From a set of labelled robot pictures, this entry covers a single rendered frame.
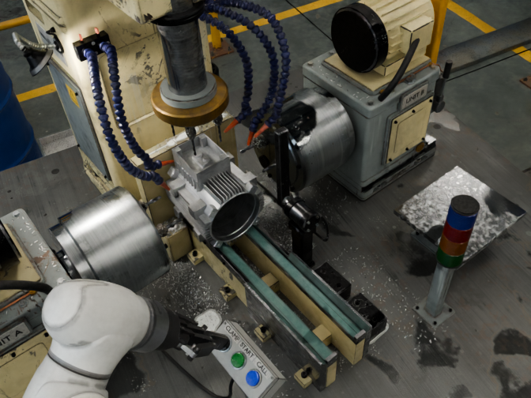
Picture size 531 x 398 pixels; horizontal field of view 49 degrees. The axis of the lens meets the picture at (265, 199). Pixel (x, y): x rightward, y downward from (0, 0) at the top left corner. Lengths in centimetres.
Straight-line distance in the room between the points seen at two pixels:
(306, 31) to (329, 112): 257
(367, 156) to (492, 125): 184
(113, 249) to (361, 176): 79
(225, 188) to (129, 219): 26
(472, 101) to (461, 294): 210
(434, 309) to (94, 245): 86
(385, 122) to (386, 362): 65
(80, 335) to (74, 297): 5
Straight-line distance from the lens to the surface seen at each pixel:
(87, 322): 88
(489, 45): 408
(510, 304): 169
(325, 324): 150
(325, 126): 158
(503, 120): 354
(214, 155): 153
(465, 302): 166
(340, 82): 168
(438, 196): 173
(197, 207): 147
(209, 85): 136
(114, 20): 144
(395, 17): 163
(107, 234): 136
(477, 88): 374
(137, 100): 157
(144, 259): 138
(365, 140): 167
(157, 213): 164
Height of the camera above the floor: 215
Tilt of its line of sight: 47 degrees down
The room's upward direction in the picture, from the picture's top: 4 degrees counter-clockwise
